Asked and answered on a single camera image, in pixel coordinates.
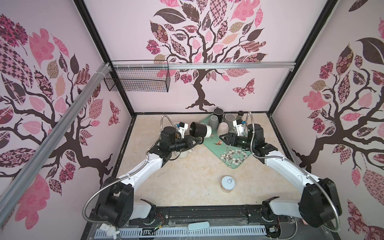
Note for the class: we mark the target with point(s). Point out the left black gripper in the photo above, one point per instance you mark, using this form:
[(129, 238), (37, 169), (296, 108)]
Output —
[(189, 143)]

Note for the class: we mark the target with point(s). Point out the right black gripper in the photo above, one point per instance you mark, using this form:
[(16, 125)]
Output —
[(231, 136)]

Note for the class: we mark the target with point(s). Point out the black white mug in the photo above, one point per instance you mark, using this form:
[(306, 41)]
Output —
[(200, 130)]

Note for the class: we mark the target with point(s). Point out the pink mug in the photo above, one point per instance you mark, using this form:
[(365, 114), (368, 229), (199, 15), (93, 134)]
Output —
[(223, 129)]

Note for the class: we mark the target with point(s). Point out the green floral tray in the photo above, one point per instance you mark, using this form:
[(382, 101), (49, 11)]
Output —
[(231, 156)]

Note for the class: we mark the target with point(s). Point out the cream speckled mug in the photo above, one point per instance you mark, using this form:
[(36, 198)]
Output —
[(183, 154)]

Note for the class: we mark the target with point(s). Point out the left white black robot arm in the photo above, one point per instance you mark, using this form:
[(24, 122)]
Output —
[(132, 186)]

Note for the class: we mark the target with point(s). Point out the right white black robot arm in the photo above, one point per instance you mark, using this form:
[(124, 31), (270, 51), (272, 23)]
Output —
[(300, 186)]

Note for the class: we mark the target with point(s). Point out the dark grey mug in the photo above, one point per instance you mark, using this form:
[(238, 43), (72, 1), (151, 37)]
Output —
[(229, 118)]

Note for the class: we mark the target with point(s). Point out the spice jar black lid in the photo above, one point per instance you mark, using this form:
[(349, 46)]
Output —
[(240, 114)]

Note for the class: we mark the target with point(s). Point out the light blue eraser block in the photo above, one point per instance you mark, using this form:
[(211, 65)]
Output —
[(198, 226)]

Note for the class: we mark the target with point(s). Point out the white power plug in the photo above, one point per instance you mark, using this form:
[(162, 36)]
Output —
[(110, 230)]

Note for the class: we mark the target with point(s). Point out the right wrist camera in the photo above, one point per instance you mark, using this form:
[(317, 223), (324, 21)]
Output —
[(240, 127)]

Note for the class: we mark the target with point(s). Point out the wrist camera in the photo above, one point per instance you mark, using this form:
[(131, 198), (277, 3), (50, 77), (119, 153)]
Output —
[(240, 127), (182, 129)]

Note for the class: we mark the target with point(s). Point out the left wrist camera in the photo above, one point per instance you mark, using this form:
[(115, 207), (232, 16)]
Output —
[(182, 129)]

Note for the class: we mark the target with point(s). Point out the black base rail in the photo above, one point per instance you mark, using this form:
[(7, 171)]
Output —
[(191, 214)]

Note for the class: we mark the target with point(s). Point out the back aluminium rail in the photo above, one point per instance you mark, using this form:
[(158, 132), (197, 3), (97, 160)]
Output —
[(203, 66)]

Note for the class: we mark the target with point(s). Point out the aluminium rail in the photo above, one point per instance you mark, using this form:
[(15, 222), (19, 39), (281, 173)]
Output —
[(16, 189), (203, 66)]

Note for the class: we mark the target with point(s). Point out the black wire basket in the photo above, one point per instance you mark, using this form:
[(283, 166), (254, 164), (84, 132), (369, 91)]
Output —
[(139, 76)]

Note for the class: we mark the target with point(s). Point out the white slotted cable duct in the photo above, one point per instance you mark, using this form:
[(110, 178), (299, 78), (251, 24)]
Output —
[(178, 232)]

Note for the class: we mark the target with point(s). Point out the left aluminium rail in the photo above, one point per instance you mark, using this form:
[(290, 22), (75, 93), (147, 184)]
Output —
[(16, 189)]

